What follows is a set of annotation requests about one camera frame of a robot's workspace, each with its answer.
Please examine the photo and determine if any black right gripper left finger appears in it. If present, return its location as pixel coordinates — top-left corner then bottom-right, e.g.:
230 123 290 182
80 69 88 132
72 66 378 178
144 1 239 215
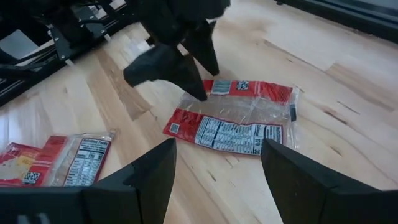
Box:
0 138 177 224

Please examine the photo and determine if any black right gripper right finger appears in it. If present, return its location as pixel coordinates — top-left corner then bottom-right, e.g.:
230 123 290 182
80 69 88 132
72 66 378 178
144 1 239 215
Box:
261 138 398 224

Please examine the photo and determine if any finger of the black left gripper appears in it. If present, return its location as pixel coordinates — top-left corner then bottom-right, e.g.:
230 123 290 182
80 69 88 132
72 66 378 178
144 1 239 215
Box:
123 44 208 102
186 21 220 77

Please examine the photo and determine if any red popcorn bag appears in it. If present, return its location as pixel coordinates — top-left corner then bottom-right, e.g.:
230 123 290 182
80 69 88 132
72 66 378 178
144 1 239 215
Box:
162 78 300 156
0 141 43 187
21 130 116 188

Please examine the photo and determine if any black table edge frame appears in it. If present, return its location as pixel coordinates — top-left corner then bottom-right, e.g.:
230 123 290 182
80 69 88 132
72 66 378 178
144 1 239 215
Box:
275 0 398 44

